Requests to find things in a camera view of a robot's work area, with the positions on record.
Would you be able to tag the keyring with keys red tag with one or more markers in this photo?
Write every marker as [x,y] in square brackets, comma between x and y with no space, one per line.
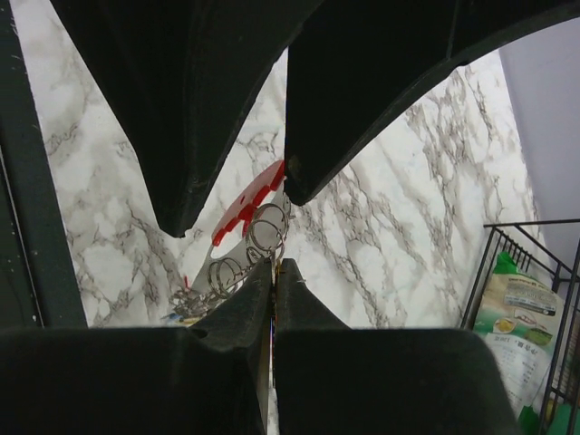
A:
[254,227]

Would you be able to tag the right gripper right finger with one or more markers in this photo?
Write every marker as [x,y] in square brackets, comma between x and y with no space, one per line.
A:
[332,379]

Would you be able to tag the green white snack packet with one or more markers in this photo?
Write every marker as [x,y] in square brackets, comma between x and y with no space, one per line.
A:
[519,318]

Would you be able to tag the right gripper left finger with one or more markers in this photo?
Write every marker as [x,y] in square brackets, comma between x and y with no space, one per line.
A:
[209,378]

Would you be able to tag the black wire rack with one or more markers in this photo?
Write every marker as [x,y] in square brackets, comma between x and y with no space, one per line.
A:
[522,240]

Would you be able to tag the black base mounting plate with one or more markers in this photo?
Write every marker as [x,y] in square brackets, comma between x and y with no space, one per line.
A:
[38,283]

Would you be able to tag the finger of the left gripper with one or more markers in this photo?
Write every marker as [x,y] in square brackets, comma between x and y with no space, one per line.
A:
[181,78]
[358,65]

